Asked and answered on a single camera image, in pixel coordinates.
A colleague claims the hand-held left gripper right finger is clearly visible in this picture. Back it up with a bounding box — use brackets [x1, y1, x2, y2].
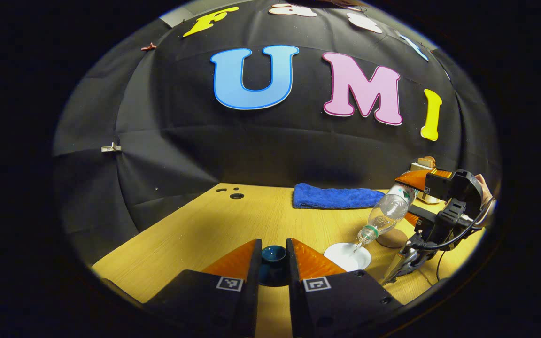
[286, 238, 403, 338]

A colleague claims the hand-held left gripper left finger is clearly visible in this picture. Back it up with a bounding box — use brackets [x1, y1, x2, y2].
[144, 238, 263, 338]

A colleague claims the dark blue teacup lid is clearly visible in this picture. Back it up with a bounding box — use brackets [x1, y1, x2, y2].
[259, 245, 290, 287]

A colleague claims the clear plastic water bottle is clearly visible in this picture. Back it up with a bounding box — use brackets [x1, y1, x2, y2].
[356, 184, 417, 248]

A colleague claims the round brown coaster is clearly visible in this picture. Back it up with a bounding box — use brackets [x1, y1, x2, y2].
[376, 228, 410, 249]

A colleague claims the white teacup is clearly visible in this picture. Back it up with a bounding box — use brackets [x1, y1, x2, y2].
[324, 242, 372, 272]

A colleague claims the cream toaster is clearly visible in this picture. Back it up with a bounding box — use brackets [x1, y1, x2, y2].
[410, 162, 440, 205]

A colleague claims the blue towel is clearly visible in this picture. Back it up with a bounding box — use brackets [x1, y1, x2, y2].
[293, 183, 386, 210]

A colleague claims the black backdrop cloth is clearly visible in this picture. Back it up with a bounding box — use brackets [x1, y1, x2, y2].
[52, 0, 501, 263]

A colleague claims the black cable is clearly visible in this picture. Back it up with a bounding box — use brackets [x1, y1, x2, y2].
[409, 200, 495, 282]

